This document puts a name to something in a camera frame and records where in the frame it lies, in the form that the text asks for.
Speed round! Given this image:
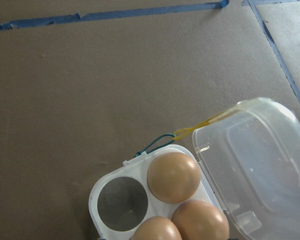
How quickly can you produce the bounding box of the brown egg in box front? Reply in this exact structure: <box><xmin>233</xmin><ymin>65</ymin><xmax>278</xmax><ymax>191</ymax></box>
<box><xmin>171</xmin><ymin>200</ymin><xmax>230</xmax><ymax>240</ymax></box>

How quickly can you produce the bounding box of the brown egg in box rear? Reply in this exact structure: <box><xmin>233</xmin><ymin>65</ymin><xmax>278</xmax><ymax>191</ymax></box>
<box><xmin>147</xmin><ymin>152</ymin><xmax>201</xmax><ymax>204</ymax></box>

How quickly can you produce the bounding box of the yellow green rubber band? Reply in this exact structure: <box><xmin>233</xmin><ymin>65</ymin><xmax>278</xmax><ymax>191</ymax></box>
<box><xmin>134</xmin><ymin>106</ymin><xmax>240</xmax><ymax>158</ymax></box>

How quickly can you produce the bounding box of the clear plastic egg box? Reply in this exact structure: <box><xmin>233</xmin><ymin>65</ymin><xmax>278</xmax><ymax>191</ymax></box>
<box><xmin>88</xmin><ymin>97</ymin><xmax>300</xmax><ymax>240</ymax></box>

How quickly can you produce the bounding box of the brown egg from bowl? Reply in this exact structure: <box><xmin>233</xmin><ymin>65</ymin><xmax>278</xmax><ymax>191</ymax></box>
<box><xmin>131</xmin><ymin>216</ymin><xmax>182</xmax><ymax>240</ymax></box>

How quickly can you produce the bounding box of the brown egg in box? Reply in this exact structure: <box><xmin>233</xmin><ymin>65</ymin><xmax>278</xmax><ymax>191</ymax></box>
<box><xmin>147</xmin><ymin>152</ymin><xmax>201</xmax><ymax>204</ymax></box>
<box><xmin>171</xmin><ymin>200</ymin><xmax>230</xmax><ymax>240</ymax></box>

